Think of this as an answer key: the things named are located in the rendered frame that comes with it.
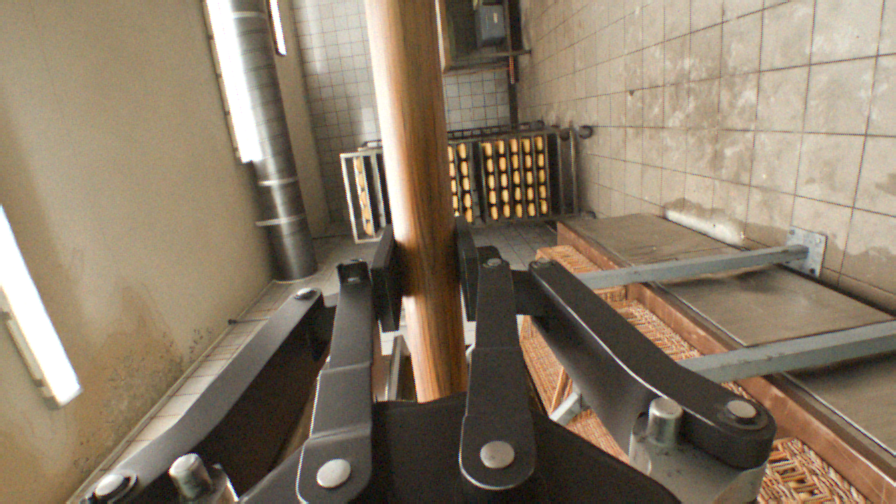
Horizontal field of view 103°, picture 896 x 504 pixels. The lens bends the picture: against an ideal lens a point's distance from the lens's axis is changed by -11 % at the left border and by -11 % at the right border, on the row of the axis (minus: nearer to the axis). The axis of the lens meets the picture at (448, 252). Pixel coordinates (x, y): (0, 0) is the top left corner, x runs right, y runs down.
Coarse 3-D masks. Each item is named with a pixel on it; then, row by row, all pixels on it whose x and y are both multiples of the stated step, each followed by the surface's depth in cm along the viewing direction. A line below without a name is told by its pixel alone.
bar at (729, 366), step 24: (792, 240) 123; (816, 240) 113; (648, 264) 120; (672, 264) 117; (696, 264) 117; (720, 264) 117; (744, 264) 117; (792, 264) 124; (816, 264) 115; (816, 336) 74; (840, 336) 73; (864, 336) 72; (888, 336) 71; (696, 360) 73; (720, 360) 72; (744, 360) 71; (768, 360) 71; (792, 360) 71; (816, 360) 71; (576, 408) 72
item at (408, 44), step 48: (384, 0) 15; (432, 0) 16; (384, 48) 16; (432, 48) 16; (384, 96) 17; (432, 96) 17; (384, 144) 18; (432, 144) 17; (432, 192) 18; (432, 240) 18; (432, 288) 19; (432, 336) 20; (432, 384) 21
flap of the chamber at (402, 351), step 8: (400, 336) 187; (400, 344) 180; (400, 352) 173; (408, 352) 188; (400, 360) 169; (408, 360) 183; (400, 368) 164; (408, 368) 178; (400, 376) 160; (408, 376) 173; (392, 384) 152; (400, 384) 156; (408, 384) 168; (392, 392) 148; (400, 392) 152; (408, 392) 164; (400, 400) 149; (408, 400) 160
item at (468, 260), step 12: (456, 216) 22; (456, 228) 20; (468, 228) 20; (456, 240) 19; (468, 240) 18; (468, 252) 16; (468, 264) 16; (468, 276) 16; (468, 288) 16; (468, 300) 17; (468, 312) 17
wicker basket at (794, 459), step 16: (784, 448) 63; (800, 448) 63; (768, 464) 61; (784, 464) 60; (800, 464) 59; (816, 464) 59; (768, 480) 58; (784, 480) 58; (800, 480) 63; (816, 480) 56; (832, 480) 56; (768, 496) 55; (784, 496) 55; (816, 496) 54; (832, 496) 54; (848, 496) 53
